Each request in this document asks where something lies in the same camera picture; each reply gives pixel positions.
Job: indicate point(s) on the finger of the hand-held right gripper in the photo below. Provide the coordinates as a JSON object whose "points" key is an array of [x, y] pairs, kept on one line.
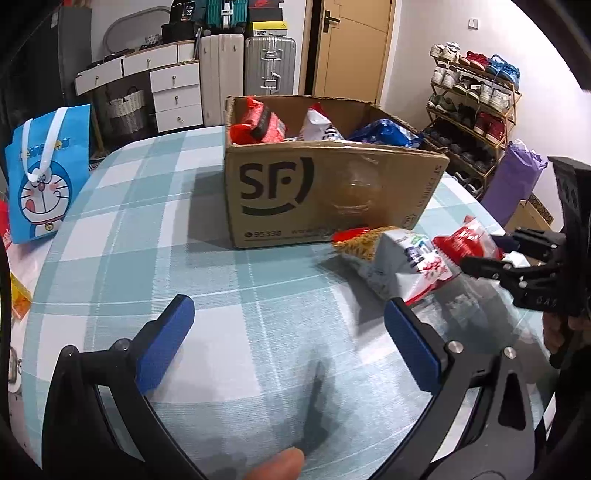
{"points": [[531, 242], [489, 267]]}

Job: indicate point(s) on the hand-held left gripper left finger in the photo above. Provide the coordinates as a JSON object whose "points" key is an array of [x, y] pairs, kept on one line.
{"points": [[166, 341]]}

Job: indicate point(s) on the teal checkered tablecloth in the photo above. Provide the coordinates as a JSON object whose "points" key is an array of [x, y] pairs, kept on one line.
{"points": [[184, 258]]}

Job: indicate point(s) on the blue snack packet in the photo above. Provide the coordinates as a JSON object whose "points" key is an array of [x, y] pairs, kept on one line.
{"points": [[383, 131]]}

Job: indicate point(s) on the brown cardboard box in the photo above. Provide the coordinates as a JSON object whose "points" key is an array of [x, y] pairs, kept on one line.
{"points": [[300, 194]]}

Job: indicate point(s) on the silver suitcase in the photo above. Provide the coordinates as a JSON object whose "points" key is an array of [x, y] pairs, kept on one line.
{"points": [[270, 64]]}

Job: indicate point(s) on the metal shoe rack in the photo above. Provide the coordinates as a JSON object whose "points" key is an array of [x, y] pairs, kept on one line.
{"points": [[508, 138]]}

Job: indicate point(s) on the blue cartoon tote bag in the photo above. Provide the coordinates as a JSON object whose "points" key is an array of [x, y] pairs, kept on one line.
{"points": [[46, 184]]}

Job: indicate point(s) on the person's left hand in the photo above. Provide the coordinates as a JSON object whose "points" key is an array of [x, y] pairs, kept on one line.
{"points": [[277, 464]]}

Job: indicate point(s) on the red black-striped snack packet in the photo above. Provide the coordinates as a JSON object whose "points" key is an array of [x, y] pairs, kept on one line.
{"points": [[256, 122]]}

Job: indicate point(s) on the white drawer cabinet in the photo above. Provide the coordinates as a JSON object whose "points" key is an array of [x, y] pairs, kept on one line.
{"points": [[173, 83]]}

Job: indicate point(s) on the wooden door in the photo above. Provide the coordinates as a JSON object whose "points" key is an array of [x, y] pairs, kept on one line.
{"points": [[355, 46]]}

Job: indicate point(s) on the person's right hand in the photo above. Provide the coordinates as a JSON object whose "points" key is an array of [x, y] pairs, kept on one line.
{"points": [[551, 332]]}

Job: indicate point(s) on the purple bag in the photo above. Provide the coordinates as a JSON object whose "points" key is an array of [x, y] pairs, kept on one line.
{"points": [[512, 184]]}

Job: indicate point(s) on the white wall switch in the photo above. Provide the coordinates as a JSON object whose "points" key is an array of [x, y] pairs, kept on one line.
{"points": [[474, 23]]}

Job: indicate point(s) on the small printed cardboard box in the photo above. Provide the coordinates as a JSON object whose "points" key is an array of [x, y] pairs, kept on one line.
{"points": [[535, 212]]}

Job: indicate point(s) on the woven laundry basket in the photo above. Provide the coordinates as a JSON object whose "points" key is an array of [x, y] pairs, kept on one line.
{"points": [[127, 110]]}

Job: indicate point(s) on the yellow packet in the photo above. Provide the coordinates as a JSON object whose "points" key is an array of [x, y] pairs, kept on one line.
{"points": [[19, 297]]}

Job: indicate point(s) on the white and red snack bag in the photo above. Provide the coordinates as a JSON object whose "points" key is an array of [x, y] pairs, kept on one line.
{"points": [[318, 124]]}

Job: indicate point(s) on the group of assorted shoes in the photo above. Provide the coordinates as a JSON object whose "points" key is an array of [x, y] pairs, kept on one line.
{"points": [[485, 92]]}

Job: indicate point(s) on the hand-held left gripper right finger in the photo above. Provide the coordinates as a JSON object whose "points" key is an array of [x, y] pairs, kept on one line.
{"points": [[411, 341]]}

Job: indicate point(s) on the cream suitcase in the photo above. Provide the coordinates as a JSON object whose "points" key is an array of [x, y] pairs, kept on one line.
{"points": [[221, 74]]}

